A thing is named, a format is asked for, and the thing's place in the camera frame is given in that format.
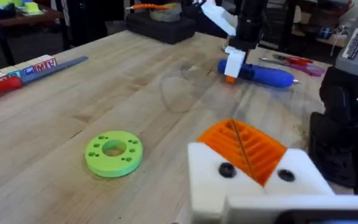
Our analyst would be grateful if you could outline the green disc with holes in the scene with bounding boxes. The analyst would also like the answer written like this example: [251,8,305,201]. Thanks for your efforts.
[84,130,144,179]

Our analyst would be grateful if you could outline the grey tape roll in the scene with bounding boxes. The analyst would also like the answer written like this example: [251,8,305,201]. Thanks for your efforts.
[149,2,183,22]

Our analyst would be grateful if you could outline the cluttered wooden shelf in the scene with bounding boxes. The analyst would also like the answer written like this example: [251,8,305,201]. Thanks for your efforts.
[290,0,356,49]

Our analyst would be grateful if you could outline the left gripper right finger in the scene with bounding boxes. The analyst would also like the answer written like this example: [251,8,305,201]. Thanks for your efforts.
[232,119,336,196]

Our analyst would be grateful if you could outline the row of lettered toy blocks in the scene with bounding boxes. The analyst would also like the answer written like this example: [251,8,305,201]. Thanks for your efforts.
[0,54,58,85]

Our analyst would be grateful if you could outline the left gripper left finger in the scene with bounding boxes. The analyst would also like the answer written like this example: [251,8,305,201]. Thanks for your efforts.
[187,118,265,224]

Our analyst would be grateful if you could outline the purple-handled scissors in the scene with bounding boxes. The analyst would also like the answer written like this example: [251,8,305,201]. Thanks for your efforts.
[258,57,326,77]

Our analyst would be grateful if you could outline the orange-handled tool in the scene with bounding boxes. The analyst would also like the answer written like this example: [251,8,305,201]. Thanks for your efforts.
[126,3,171,11]

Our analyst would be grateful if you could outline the red-handled scissors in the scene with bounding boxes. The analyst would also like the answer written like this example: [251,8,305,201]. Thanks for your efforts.
[272,54,314,67]

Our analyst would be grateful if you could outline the side table with green blocks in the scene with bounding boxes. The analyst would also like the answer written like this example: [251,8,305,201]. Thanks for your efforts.
[0,0,65,34]

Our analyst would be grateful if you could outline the black case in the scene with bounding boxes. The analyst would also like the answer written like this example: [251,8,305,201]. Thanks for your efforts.
[126,11,197,45]

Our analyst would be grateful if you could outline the blue electric screwdriver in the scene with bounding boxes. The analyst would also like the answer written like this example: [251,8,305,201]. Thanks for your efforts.
[218,59,301,88]

